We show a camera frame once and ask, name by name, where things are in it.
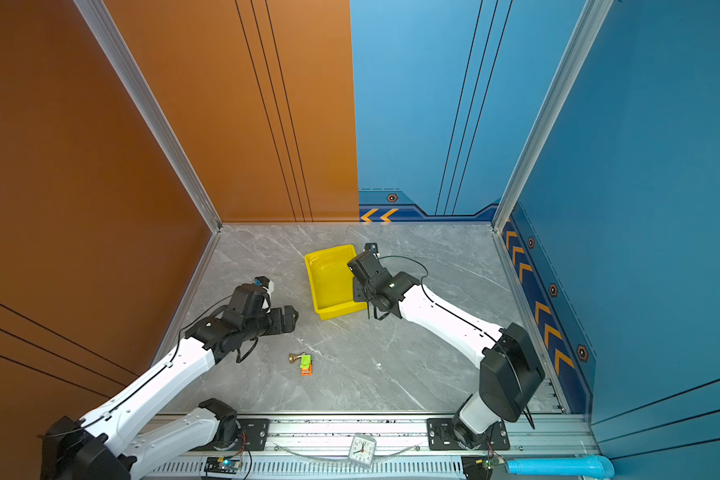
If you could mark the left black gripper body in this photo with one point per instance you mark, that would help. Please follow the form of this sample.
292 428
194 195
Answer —
273 322

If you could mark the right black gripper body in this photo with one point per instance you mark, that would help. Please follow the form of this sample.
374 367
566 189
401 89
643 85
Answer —
362 293

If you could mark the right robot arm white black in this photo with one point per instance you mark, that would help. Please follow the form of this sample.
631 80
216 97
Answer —
510 370

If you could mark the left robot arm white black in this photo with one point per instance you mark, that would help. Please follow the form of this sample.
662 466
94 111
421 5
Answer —
108 441

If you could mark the yellow plastic bin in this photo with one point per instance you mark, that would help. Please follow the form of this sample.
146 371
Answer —
331 282

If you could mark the small brass fitting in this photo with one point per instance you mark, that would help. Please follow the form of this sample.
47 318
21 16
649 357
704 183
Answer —
294 358

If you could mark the orange green small block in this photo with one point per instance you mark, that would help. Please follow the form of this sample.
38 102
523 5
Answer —
305 365

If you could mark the green circuit board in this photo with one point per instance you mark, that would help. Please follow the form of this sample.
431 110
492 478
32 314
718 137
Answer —
223 467

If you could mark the white small clock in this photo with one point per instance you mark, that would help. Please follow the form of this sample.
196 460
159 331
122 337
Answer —
362 450

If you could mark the small right circuit board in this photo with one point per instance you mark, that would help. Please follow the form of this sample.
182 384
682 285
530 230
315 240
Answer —
489 463

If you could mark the cyan plastic pipe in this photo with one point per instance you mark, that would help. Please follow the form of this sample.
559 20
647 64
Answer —
592 466

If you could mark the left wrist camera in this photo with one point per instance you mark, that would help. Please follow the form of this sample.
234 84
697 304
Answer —
264 282

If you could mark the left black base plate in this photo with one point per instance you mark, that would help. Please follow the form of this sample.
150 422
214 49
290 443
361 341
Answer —
252 435

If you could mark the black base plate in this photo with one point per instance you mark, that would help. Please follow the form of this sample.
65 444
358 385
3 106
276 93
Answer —
252 435
441 436

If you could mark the aluminium rail frame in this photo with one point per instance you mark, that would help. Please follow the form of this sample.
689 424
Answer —
316 446

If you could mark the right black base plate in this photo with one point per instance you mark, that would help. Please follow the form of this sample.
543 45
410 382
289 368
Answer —
441 436

